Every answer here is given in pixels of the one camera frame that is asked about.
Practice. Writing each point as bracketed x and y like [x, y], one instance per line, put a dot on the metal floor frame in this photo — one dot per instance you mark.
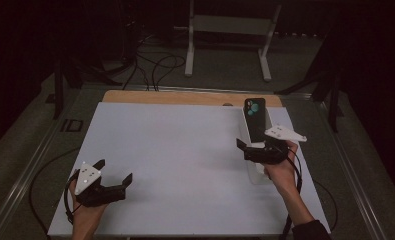
[198, 88]

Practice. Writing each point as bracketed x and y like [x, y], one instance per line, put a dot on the white metal stand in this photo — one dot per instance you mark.
[231, 25]

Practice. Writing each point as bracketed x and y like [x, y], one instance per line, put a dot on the white plastic bin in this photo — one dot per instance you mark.
[256, 176]

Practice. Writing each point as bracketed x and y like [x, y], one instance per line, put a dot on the black stand legs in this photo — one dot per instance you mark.
[333, 106]
[58, 96]

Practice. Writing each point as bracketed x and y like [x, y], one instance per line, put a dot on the iridescent gradient phone case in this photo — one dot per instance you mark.
[254, 107]

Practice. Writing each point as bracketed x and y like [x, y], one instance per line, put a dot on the person's left hand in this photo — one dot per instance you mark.
[86, 221]

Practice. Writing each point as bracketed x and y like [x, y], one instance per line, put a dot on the black phone case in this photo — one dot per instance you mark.
[256, 128]

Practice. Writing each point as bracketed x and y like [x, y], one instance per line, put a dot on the white table board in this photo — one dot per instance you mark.
[185, 173]

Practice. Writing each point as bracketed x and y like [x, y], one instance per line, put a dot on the person's right hand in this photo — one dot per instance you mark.
[283, 176]

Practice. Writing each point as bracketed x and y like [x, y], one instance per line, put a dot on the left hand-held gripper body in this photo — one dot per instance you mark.
[98, 196]

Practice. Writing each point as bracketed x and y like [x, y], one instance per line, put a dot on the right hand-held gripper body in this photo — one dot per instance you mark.
[265, 154]

